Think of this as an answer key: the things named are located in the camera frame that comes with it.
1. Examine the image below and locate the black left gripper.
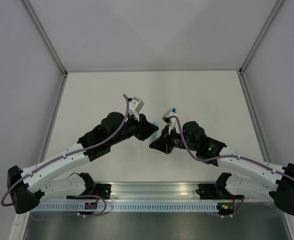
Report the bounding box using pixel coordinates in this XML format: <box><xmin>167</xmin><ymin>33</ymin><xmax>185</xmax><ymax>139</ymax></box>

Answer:
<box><xmin>109</xmin><ymin>111</ymin><xmax>159</xmax><ymax>147</ymax></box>

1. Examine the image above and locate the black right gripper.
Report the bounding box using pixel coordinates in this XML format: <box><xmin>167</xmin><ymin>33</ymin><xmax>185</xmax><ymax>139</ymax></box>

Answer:
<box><xmin>150</xmin><ymin>124</ymin><xmax>198</xmax><ymax>154</ymax></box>

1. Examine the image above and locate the light blue eraser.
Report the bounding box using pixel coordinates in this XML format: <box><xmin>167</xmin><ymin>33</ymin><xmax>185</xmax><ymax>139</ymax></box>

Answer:
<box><xmin>153</xmin><ymin>121</ymin><xmax>159</xmax><ymax>127</ymax></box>

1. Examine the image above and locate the light blue highlighter pen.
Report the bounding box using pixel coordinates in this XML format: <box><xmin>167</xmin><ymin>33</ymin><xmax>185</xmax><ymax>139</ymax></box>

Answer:
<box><xmin>150</xmin><ymin>131</ymin><xmax>158</xmax><ymax>143</ymax></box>

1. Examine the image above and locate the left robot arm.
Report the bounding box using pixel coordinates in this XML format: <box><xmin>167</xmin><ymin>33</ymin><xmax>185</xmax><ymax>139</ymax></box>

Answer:
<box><xmin>7</xmin><ymin>112</ymin><xmax>159</xmax><ymax>214</ymax></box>

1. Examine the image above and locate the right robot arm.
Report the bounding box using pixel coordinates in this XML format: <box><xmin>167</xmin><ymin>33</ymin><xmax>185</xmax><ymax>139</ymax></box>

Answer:
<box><xmin>149</xmin><ymin>121</ymin><xmax>294</xmax><ymax>216</ymax></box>

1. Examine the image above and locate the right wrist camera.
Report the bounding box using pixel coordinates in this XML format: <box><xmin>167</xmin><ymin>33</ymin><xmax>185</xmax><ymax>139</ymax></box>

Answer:
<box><xmin>162</xmin><ymin>110</ymin><xmax>177</xmax><ymax>135</ymax></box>

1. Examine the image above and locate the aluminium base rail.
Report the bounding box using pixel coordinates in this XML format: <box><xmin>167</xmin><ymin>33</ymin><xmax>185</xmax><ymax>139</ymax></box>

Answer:
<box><xmin>41</xmin><ymin>177</ymin><xmax>275</xmax><ymax>202</ymax></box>

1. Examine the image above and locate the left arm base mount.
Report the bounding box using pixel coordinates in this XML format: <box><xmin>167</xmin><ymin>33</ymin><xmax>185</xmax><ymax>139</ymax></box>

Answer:
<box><xmin>67</xmin><ymin>172</ymin><xmax>111</xmax><ymax>200</ymax></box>

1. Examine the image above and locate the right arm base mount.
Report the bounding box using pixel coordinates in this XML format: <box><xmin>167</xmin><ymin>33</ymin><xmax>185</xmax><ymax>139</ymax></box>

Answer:
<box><xmin>195</xmin><ymin>172</ymin><xmax>244</xmax><ymax>200</ymax></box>

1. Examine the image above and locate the slotted cable duct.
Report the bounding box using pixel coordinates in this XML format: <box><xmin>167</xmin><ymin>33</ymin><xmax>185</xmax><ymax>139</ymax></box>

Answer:
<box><xmin>33</xmin><ymin>201</ymin><xmax>219</xmax><ymax>213</ymax></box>

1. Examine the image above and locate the right aluminium frame post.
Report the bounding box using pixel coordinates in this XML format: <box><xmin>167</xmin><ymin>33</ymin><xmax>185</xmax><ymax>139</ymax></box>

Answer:
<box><xmin>238</xmin><ymin>0</ymin><xmax>286</xmax><ymax>76</ymax></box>

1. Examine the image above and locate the aluminium frame post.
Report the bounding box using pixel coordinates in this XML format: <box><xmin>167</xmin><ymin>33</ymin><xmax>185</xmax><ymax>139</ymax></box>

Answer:
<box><xmin>238</xmin><ymin>0</ymin><xmax>286</xmax><ymax>76</ymax></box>
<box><xmin>20</xmin><ymin>0</ymin><xmax>68</xmax><ymax>77</ymax></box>

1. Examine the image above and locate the left aluminium frame post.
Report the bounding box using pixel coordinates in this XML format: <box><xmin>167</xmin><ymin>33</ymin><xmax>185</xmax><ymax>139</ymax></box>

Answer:
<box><xmin>20</xmin><ymin>0</ymin><xmax>68</xmax><ymax>77</ymax></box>

